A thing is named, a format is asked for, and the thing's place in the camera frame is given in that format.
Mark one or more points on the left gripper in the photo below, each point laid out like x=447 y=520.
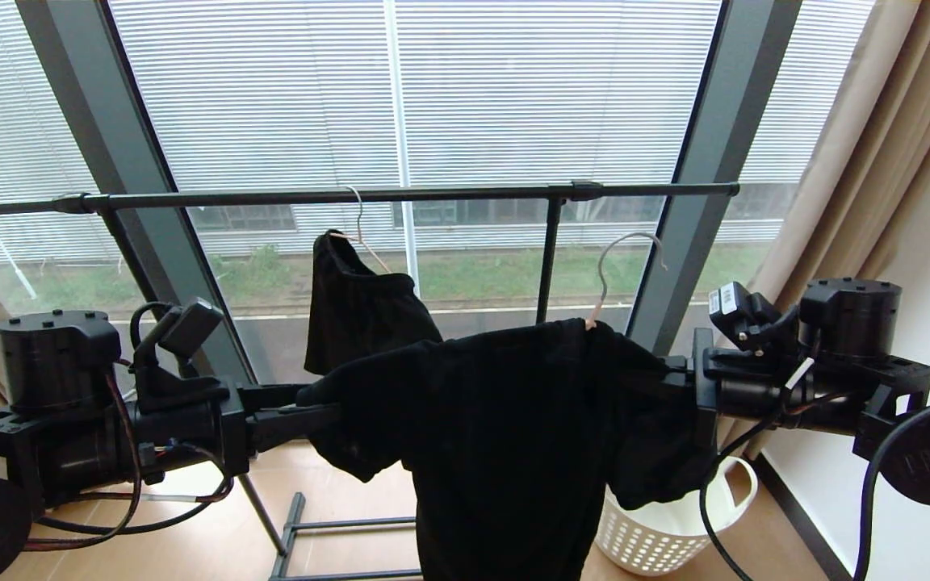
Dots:
x=174 y=440

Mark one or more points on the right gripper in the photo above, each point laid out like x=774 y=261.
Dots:
x=756 y=395

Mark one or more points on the black garment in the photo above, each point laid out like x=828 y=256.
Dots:
x=360 y=315
x=513 y=444

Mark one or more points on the pink clothes hanger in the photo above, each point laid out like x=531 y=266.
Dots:
x=592 y=319
x=361 y=214

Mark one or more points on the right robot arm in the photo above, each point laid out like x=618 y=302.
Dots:
x=848 y=315

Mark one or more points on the white laundry basket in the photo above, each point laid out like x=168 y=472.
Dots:
x=651 y=541

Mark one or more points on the black clothes rack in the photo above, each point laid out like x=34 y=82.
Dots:
x=271 y=197

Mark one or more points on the window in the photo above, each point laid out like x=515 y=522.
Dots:
x=271 y=97

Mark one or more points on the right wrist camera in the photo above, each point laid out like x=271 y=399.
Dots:
x=735 y=303

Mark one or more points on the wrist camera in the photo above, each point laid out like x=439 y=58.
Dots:
x=190 y=323
x=735 y=303

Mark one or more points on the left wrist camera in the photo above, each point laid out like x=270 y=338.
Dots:
x=190 y=323

